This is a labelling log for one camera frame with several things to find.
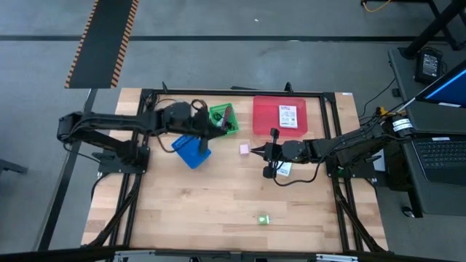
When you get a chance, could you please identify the tilted monitor blue screen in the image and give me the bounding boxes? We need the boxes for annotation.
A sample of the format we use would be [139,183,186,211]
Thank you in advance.
[414,60,466,109]

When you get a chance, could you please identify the black laptop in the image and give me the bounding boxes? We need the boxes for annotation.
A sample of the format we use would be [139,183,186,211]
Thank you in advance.
[411,136,466,186]

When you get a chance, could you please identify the black aluminium table frame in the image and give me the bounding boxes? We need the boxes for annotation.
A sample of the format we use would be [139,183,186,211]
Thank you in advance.
[82,82,389,255]

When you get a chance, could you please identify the black stand leg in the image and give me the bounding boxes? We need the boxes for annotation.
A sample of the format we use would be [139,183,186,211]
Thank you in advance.
[400,0,466,59]

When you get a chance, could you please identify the yellow floor cable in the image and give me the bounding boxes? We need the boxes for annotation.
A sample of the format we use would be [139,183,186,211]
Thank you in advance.
[361,0,392,14]

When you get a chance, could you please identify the green plastic basket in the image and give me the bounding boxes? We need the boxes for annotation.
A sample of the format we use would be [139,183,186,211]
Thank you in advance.
[208,103,240,138]

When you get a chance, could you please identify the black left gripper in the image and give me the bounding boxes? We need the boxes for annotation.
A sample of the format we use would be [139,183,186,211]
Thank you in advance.
[191,108,229,154]

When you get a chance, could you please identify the white labelled box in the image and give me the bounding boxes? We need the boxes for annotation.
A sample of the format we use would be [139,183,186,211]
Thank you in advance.
[278,104,299,129]
[275,162,293,178]

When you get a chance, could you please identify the black power adapter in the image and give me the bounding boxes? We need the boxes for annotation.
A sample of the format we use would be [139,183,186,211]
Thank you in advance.
[414,49,443,85]

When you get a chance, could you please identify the blue plastic basket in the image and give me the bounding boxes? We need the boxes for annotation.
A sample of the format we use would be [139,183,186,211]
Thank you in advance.
[170,134,213,170]

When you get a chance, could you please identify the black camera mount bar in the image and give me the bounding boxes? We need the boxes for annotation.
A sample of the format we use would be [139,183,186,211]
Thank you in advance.
[0,247,466,262]

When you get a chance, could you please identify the red translucent plastic bin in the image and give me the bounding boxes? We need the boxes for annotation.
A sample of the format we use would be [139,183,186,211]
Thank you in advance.
[252,95,309,138]

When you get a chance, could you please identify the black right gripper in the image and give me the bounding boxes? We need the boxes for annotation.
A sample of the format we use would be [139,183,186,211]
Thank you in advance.
[250,127,311,180]

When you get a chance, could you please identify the black cable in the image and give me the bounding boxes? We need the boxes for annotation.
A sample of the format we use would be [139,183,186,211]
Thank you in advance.
[213,111,236,134]

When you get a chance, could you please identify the black hazard-striped floor mat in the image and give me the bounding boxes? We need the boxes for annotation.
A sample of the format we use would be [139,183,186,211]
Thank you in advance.
[64,0,140,90]

